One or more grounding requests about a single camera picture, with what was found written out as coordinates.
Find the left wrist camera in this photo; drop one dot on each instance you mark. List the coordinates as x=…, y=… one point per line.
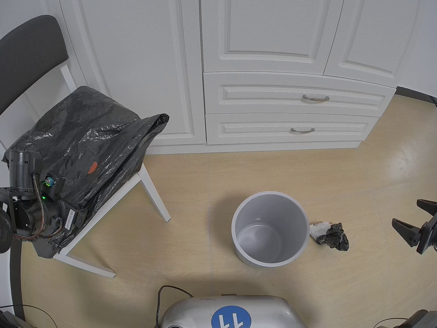
x=54, y=186

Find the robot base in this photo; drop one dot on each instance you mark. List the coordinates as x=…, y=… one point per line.
x=232, y=311

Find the white wardrobe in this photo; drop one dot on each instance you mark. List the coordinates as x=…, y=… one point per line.
x=153, y=46

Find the black plastic bag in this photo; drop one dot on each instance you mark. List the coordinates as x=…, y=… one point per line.
x=95, y=132

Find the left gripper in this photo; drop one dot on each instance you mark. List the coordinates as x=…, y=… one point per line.
x=51, y=220

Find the crumpled black plastic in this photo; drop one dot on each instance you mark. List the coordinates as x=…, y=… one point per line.
x=336, y=237

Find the white trash bin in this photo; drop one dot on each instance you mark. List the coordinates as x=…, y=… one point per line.
x=269, y=217

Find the grey padded white chair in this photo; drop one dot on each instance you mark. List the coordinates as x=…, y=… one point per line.
x=30, y=53

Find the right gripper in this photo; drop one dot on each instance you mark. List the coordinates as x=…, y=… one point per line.
x=429, y=234

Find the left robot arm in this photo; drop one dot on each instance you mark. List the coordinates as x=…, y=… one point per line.
x=25, y=169

